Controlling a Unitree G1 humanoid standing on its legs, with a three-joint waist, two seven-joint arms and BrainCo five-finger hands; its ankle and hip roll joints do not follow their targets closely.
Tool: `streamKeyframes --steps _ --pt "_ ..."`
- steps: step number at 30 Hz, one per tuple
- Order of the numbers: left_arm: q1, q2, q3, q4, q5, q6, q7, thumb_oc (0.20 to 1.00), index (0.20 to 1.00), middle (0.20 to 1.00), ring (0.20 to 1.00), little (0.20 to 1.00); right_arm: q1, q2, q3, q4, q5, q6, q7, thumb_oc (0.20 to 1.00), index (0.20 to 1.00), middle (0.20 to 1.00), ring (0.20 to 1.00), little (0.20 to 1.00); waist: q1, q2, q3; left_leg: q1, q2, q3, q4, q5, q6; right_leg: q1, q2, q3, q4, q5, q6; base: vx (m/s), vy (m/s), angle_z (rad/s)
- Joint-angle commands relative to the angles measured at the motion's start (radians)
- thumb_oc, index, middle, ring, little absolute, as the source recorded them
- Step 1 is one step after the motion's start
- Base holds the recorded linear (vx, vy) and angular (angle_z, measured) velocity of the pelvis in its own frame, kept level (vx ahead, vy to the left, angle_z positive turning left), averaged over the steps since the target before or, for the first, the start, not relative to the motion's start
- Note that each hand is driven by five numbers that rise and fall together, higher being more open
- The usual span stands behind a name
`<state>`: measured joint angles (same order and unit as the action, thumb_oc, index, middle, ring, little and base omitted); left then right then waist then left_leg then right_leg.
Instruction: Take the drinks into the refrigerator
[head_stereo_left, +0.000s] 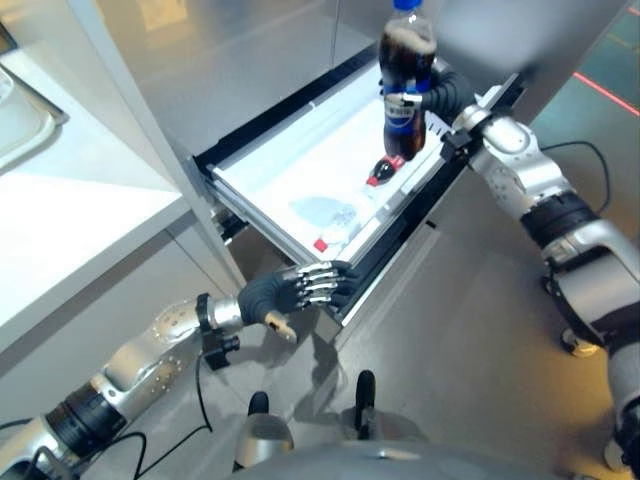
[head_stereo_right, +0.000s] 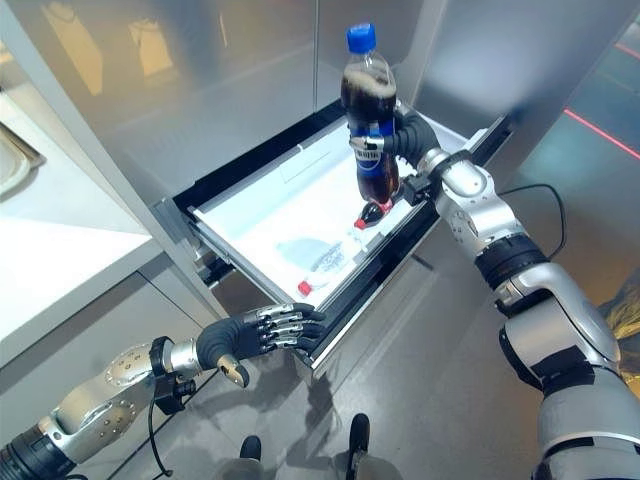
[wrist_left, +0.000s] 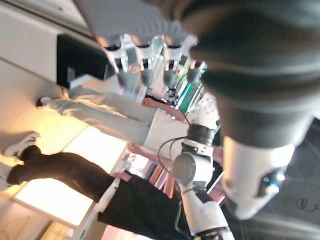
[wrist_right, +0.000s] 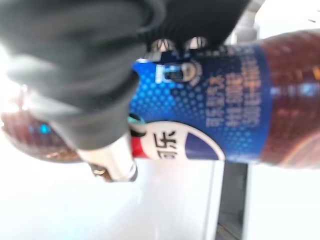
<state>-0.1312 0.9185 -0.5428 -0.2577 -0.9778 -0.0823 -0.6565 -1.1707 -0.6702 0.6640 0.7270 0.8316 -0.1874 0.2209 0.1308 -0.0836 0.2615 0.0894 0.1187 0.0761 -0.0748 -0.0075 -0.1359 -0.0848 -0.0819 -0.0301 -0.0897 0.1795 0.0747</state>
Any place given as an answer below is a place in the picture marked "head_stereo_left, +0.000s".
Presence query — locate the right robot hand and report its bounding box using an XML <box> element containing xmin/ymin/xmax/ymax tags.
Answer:
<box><xmin>378</xmin><ymin>67</ymin><xmax>476</xmax><ymax>122</ymax></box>

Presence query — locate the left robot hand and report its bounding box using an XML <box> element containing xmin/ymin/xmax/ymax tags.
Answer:
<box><xmin>236</xmin><ymin>260</ymin><xmax>360</xmax><ymax>345</ymax></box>

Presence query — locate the blue-label cola bottle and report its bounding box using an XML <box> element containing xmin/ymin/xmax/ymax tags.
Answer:
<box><xmin>377</xmin><ymin>0</ymin><xmax>439</xmax><ymax>162</ymax></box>

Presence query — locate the white refrigerator drawer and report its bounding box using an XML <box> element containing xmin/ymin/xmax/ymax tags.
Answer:
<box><xmin>193</xmin><ymin>47</ymin><xmax>526</xmax><ymax>343</ymax></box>

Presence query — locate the silver refrigerator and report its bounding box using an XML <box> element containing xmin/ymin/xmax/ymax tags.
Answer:
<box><xmin>67</xmin><ymin>0</ymin><xmax>634</xmax><ymax>343</ymax></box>

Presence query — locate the small red-label cola bottle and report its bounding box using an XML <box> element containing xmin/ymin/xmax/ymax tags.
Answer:
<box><xmin>365</xmin><ymin>154</ymin><xmax>408</xmax><ymax>188</ymax></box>

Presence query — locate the clear red-cap water bottle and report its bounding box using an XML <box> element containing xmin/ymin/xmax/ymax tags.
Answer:
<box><xmin>288</xmin><ymin>195</ymin><xmax>371</xmax><ymax>252</ymax></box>

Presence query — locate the left robot leg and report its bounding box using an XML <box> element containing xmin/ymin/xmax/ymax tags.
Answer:
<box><xmin>233</xmin><ymin>391</ymin><xmax>295</xmax><ymax>472</ymax></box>

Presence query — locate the robot leg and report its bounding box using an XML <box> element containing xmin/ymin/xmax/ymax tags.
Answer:
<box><xmin>341</xmin><ymin>369</ymin><xmax>426</xmax><ymax>444</ymax></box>
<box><xmin>233</xmin><ymin>391</ymin><xmax>295</xmax><ymax>472</ymax></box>

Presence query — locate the right robot leg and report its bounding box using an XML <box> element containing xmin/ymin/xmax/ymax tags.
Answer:
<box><xmin>341</xmin><ymin>369</ymin><xmax>426</xmax><ymax>444</ymax></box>

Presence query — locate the white counter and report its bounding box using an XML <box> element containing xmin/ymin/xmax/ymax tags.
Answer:
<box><xmin>0</xmin><ymin>47</ymin><xmax>194</xmax><ymax>351</ymax></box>

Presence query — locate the silver robot body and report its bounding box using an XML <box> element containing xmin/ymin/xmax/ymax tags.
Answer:
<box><xmin>239</xmin><ymin>439</ymin><xmax>566</xmax><ymax>480</ymax></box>

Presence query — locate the black floor cable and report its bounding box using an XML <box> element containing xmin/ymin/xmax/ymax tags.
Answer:
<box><xmin>542</xmin><ymin>140</ymin><xmax>612</xmax><ymax>214</ymax></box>

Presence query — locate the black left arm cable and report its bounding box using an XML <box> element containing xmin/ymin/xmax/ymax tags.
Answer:
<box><xmin>0</xmin><ymin>349</ymin><xmax>214</xmax><ymax>480</ymax></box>

